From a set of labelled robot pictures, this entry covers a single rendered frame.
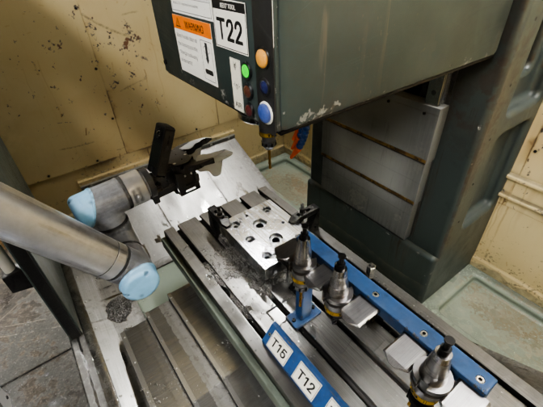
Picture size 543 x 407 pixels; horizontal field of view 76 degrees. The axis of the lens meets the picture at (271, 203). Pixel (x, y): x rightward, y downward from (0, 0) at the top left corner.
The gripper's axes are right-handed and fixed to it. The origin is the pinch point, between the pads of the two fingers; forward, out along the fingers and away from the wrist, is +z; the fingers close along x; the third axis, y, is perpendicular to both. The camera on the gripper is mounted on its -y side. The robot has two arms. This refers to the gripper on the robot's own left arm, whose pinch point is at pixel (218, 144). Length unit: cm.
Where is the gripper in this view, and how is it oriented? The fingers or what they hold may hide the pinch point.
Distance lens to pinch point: 87.8
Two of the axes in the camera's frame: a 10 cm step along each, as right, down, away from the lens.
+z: 7.7, -4.4, 4.6
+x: 6.3, 4.5, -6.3
